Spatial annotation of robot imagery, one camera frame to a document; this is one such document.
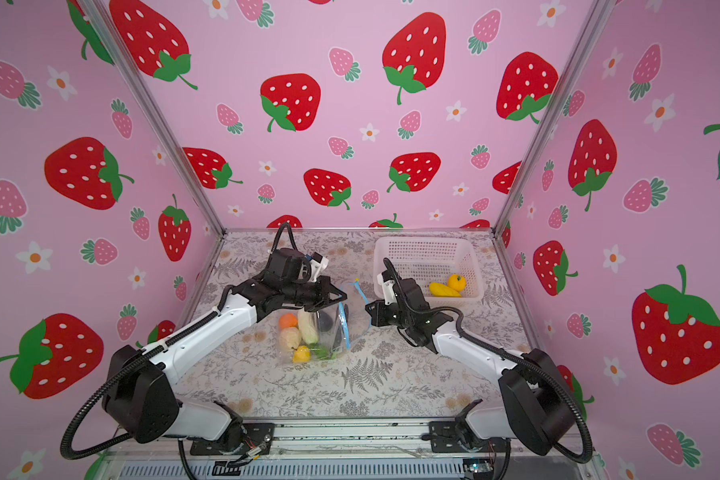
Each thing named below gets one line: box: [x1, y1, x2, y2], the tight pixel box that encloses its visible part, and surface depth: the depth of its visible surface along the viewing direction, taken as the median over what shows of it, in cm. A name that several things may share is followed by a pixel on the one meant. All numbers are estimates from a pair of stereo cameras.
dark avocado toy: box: [318, 310, 333, 332], surface depth 92 cm
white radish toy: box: [298, 309, 319, 345], surface depth 93 cm
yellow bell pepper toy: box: [448, 274, 467, 292], surface depth 100 cm
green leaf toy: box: [310, 345, 337, 360], surface depth 86 cm
